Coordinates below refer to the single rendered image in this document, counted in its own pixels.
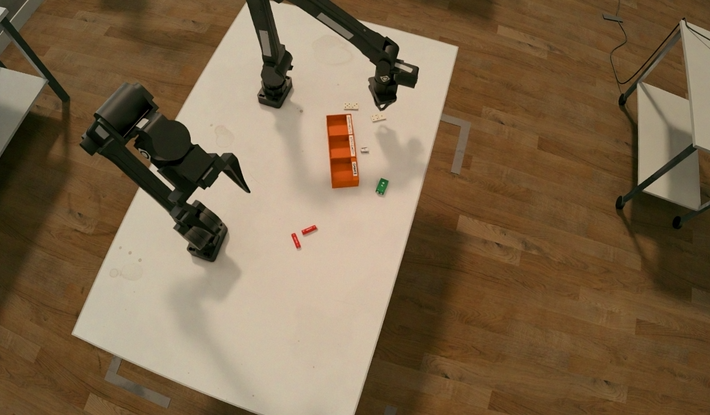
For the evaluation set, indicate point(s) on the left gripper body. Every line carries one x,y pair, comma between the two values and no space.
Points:
378,92

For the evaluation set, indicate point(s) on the green 9v battery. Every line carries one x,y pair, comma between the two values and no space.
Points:
382,186

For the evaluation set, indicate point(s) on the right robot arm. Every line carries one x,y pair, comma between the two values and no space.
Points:
159,139

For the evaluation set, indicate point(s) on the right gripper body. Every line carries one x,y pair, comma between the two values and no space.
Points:
179,198

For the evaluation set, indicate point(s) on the orange open-top bin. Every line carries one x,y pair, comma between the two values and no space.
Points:
344,170

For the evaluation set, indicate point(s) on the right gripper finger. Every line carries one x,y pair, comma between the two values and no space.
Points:
237,175
190,219

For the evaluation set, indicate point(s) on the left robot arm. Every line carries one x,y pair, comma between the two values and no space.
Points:
276,63

